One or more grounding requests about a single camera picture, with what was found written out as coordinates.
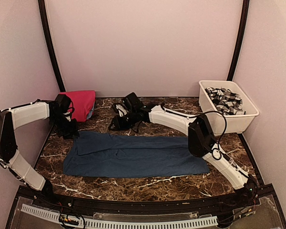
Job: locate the black front rail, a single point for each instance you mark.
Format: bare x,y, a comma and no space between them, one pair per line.
214,205

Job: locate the right black corner post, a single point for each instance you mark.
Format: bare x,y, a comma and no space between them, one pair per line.
239,40

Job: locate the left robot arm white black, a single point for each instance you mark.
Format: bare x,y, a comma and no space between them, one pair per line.
23,130

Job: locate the left black corner post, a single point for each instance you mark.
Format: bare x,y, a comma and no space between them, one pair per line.
49,44

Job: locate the white slotted cable duct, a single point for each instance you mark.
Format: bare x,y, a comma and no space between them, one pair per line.
89,223

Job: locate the pink trousers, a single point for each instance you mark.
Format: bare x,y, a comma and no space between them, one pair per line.
83,102

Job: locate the dark blue garment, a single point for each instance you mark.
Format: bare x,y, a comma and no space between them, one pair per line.
95,154

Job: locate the black corner post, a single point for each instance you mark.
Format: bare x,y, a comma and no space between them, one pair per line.
239,40
49,44

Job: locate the white plastic laundry bin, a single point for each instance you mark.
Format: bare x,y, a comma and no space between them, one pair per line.
218,121

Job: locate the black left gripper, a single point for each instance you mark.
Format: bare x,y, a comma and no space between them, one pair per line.
74,130

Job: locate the folded light blue shirt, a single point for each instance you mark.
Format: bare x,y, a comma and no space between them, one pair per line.
89,115

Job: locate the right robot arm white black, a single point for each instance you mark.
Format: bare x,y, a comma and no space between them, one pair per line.
201,140

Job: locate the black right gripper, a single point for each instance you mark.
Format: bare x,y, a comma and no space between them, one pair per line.
118,125

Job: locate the black white patterned garment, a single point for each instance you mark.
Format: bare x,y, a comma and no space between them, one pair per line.
225,101

